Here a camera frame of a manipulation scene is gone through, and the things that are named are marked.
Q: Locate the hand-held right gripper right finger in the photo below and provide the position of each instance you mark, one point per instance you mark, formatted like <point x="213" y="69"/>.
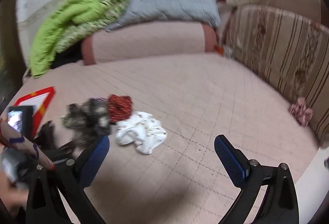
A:
<point x="231" y="159"/>

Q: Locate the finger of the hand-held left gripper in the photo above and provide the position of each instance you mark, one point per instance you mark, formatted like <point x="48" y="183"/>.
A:
<point x="47" y="134"/>

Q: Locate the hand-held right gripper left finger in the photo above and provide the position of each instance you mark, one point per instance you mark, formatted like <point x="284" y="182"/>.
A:
<point x="96" y="159"/>

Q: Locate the red rimmed white box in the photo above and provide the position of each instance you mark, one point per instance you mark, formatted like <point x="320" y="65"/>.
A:
<point x="38" y="95"/>

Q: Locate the grey patterned scrunchie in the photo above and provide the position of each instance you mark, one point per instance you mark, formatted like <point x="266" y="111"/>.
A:
<point x="75" y="117"/>

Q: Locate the white printed scrunchie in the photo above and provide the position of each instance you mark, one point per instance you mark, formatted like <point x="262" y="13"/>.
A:
<point x="141" y="134"/>

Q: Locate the red beaded accessory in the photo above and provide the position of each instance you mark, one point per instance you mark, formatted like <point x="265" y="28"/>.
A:
<point x="119" y="108"/>

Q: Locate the person's left hand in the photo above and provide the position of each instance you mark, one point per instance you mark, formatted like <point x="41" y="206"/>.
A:
<point x="10" y="193"/>

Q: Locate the beige tube with purple marks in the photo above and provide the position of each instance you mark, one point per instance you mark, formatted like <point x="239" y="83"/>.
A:
<point x="20" y="140"/>

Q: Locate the dark glass door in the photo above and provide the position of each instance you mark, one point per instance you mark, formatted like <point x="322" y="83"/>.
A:
<point x="9" y="59"/>

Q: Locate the pink patterned scrunchie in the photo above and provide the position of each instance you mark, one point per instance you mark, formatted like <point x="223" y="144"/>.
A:
<point x="300" y="112"/>

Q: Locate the green floral-lined quilt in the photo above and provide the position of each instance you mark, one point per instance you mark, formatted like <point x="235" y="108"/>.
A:
<point x="64" y="23"/>

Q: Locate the small orange packet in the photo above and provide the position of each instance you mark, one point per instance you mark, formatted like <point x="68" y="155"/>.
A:
<point x="219" y="50"/>

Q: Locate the striped sofa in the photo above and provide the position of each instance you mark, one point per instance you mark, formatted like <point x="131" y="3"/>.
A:
<point x="282" y="47"/>

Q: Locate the pink bolster pillow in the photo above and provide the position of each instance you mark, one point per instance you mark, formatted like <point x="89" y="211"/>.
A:
<point x="149" y="39"/>

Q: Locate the grey quilted blanket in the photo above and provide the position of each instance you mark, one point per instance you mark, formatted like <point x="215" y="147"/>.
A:
<point x="167" y="0"/>

